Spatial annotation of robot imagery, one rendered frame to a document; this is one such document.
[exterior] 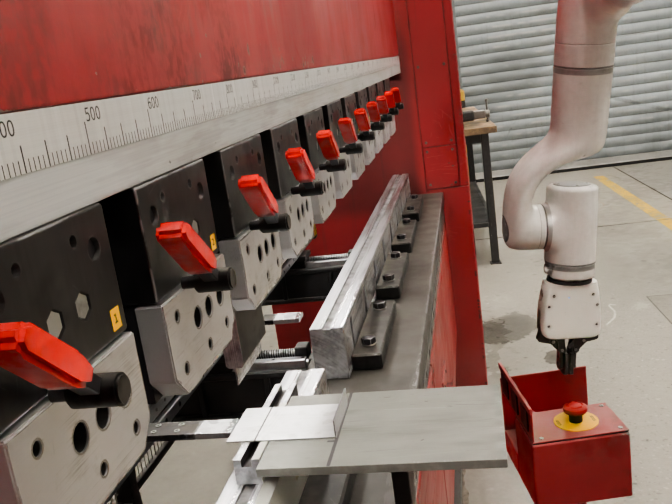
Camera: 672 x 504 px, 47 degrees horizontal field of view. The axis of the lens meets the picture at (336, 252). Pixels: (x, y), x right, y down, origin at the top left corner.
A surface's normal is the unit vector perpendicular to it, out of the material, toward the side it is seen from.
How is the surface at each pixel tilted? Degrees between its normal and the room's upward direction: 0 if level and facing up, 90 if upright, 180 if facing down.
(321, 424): 0
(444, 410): 0
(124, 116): 90
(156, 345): 90
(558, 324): 90
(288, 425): 0
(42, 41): 90
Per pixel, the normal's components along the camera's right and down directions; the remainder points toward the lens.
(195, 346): 0.98, -0.09
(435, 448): -0.14, -0.96
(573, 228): -0.16, 0.25
